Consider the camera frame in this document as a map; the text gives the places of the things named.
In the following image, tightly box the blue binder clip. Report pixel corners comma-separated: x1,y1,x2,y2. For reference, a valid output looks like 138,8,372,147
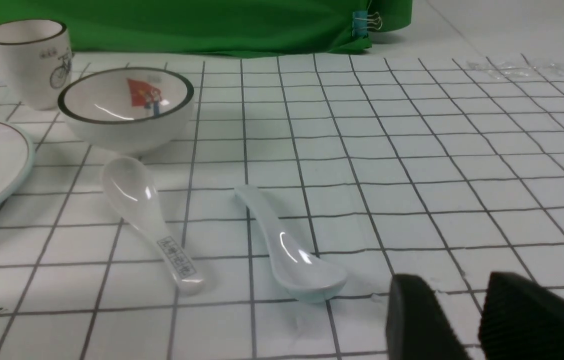
352,10,384,39

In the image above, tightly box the gridded white table cloth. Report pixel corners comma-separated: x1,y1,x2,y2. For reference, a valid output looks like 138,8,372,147
0,54,564,360

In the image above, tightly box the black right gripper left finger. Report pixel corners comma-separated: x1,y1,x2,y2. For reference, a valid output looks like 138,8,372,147
385,274,470,360

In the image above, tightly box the green backdrop cloth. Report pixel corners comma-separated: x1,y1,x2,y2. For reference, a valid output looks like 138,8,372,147
0,0,413,59

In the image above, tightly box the pale green ceramic spoon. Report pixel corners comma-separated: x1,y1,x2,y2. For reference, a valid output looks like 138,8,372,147
234,185,348,303

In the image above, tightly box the white bowl with dark rim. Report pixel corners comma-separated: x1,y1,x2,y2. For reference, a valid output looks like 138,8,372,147
58,67,195,157

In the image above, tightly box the white cup with bicycle print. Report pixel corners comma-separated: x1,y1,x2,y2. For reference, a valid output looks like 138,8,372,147
0,18,72,111

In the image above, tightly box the white spoon with text handle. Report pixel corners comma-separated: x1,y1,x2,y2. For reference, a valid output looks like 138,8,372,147
101,157,205,296

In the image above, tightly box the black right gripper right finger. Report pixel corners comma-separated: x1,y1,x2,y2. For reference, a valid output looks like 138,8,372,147
478,271,564,360

